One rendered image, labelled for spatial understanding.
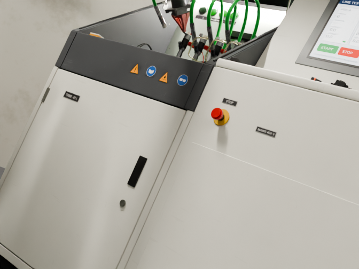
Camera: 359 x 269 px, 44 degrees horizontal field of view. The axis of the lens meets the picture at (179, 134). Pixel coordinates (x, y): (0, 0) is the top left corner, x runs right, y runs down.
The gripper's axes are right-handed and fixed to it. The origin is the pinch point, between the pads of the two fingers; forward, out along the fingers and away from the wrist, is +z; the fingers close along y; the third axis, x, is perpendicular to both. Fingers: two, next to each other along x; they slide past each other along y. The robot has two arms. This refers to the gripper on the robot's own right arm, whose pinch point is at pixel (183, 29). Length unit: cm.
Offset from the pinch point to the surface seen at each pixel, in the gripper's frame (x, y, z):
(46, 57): 219, 26, 31
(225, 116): -50, -30, 18
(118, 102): -9.5, -41.8, 14.8
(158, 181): -37, -50, 34
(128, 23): 30.1, -5.9, -4.1
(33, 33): 221, 23, 10
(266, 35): -31.3, 12.8, 5.1
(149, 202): -37, -55, 39
